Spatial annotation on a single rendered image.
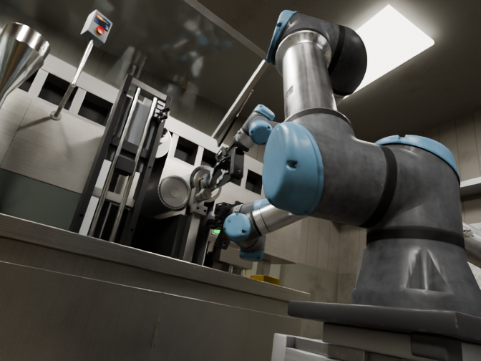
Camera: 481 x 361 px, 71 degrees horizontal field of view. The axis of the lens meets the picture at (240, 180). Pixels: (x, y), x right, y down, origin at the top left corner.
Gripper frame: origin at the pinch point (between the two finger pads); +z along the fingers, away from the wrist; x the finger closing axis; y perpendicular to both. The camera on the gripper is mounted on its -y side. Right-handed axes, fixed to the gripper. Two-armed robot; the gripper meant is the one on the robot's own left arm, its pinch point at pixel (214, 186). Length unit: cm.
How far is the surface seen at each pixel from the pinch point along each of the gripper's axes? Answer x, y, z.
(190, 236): 5.9, -16.4, 13.3
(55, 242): 50, -44, 4
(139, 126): 35.1, 1.5, -8.8
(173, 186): 14.5, -0.9, 6.0
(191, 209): 7.4, -9.1, 7.5
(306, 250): -288, 178, 123
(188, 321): 13, -51, 14
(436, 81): -245, 172, -129
